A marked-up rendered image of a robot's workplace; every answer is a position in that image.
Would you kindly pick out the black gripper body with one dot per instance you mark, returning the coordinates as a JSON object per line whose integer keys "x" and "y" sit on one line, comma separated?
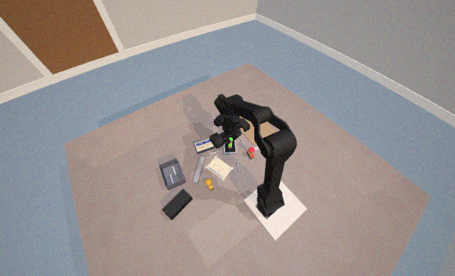
{"x": 219, "y": 140}

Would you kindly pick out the cream paper card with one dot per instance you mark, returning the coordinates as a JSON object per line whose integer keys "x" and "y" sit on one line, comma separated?
{"x": 219, "y": 168}

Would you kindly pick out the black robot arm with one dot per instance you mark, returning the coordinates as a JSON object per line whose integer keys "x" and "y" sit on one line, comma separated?
{"x": 276, "y": 148}

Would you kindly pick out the cream rectangular tin with blue label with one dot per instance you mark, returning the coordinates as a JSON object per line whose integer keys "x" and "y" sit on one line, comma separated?
{"x": 203, "y": 146}

